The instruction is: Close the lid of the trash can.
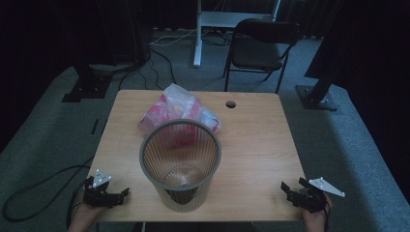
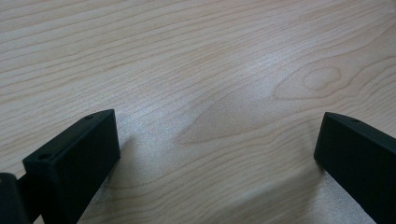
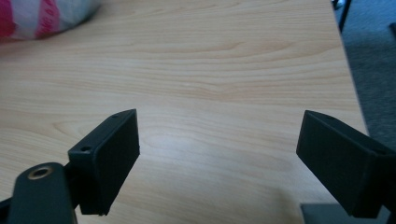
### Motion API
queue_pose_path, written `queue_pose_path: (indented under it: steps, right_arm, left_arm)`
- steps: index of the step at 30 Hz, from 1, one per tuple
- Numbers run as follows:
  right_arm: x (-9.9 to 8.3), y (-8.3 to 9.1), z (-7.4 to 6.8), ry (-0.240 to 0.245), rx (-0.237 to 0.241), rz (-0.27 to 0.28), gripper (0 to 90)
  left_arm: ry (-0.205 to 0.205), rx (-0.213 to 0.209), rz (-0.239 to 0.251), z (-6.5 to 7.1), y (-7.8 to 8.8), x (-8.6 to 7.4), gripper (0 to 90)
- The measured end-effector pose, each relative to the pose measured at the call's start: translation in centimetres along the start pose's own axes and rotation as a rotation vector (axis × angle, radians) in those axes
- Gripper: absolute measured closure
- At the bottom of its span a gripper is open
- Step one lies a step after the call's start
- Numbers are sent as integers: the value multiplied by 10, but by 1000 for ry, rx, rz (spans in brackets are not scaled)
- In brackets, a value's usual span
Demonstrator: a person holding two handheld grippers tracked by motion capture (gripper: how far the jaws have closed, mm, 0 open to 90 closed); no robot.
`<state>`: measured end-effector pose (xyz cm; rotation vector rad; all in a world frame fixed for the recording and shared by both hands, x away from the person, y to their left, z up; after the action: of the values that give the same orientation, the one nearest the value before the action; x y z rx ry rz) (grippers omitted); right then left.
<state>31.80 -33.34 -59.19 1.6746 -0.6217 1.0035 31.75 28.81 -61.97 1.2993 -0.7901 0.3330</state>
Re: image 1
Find black stand with square base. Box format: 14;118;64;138
61;62;114;104

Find clear ribbed trash can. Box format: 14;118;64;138
138;118;222;214

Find black folding chair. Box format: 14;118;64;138
221;17;303;95

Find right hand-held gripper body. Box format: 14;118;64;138
287;176;346;215

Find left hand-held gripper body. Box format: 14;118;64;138
82;168;126;209

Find long black floor cable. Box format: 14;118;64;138
2;155;95;223

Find white pink plastic garbage bag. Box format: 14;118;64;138
137;82;223;134

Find thin black floor cables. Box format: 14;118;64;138
118;30;233;92

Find white desk frame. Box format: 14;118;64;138
192;0;282;69

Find person's right hand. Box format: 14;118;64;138
301;192;334;232

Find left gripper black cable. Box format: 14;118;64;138
65;182;89;230

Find white floor cable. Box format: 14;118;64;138
149;28;198;46

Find dark stand with bolted base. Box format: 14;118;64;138
295;0;343;112

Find person's left hand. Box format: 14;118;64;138
67;202;104;232

